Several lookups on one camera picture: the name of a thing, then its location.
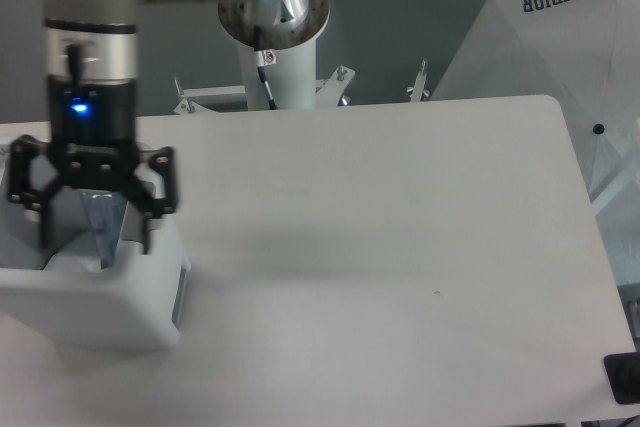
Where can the white plastic trash can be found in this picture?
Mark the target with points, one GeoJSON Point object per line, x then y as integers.
{"type": "Point", "coordinates": [134, 304]}

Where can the black device at table edge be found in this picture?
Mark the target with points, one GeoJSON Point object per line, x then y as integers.
{"type": "Point", "coordinates": [623, 374]}

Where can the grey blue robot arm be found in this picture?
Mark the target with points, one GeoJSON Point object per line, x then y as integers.
{"type": "Point", "coordinates": [92, 41]}

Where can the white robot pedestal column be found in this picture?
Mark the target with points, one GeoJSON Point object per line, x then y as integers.
{"type": "Point", "coordinates": [276, 45]}

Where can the metal clamp bolt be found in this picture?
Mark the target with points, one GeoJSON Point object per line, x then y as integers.
{"type": "Point", "coordinates": [417, 92]}

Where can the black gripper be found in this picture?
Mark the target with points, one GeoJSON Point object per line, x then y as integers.
{"type": "Point", "coordinates": [93, 147]}

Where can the crushed clear plastic bottle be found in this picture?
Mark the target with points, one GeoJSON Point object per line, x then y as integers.
{"type": "Point", "coordinates": [105, 213]}

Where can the white mounting bracket frame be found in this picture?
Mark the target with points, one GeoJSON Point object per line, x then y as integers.
{"type": "Point", "coordinates": [329, 92]}

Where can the white superior umbrella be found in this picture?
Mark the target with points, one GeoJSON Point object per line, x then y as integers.
{"type": "Point", "coordinates": [583, 53]}

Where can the clear plastic bag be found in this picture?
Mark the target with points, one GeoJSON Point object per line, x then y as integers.
{"type": "Point", "coordinates": [76, 258]}

